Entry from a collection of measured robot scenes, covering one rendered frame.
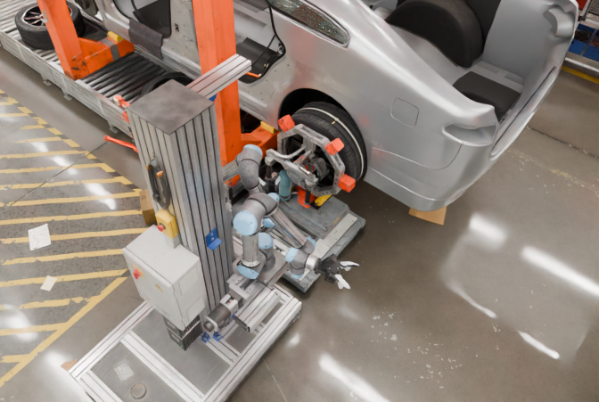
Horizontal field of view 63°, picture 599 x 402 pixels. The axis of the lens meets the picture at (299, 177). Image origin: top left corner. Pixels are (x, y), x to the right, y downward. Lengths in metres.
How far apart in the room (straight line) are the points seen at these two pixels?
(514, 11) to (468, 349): 2.61
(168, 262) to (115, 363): 1.13
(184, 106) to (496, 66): 3.20
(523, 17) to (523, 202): 1.60
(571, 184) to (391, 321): 2.34
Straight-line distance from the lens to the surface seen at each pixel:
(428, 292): 3.93
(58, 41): 4.75
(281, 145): 3.46
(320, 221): 3.85
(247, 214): 2.31
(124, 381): 3.37
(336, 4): 3.08
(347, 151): 3.20
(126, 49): 5.12
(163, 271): 2.46
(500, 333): 3.96
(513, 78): 4.54
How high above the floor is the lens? 3.29
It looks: 48 degrees down
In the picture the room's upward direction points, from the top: 4 degrees clockwise
